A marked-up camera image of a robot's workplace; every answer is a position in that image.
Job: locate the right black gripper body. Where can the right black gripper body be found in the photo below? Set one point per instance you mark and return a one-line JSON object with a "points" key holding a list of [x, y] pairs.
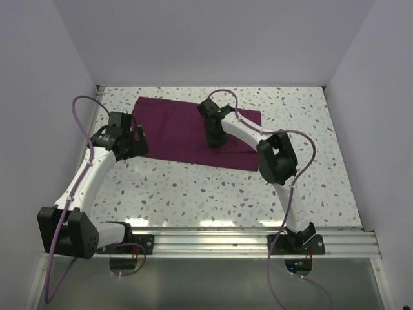
{"points": [[215, 137]]}

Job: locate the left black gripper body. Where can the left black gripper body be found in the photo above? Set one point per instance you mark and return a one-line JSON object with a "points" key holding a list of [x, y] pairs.
{"points": [[129, 136]]}

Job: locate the purple cloth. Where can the purple cloth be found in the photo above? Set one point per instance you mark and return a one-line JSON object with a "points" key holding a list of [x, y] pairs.
{"points": [[174, 131]]}

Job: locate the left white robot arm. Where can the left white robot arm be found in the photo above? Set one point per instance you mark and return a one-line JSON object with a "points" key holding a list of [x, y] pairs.
{"points": [[66, 228]]}

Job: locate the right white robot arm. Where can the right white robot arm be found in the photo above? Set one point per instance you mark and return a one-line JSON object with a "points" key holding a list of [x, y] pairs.
{"points": [[277, 164]]}

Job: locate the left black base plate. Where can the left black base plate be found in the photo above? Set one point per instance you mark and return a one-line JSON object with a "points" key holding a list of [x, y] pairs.
{"points": [[146, 241]]}

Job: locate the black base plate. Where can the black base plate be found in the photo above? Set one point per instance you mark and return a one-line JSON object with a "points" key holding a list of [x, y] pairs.
{"points": [[146, 241], [314, 246]]}

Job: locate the aluminium rail frame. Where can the aluminium rail frame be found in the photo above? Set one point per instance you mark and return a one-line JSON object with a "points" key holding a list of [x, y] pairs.
{"points": [[210, 225]]}

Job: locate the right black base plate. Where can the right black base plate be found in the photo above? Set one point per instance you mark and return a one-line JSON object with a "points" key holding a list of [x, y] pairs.
{"points": [[314, 246]]}

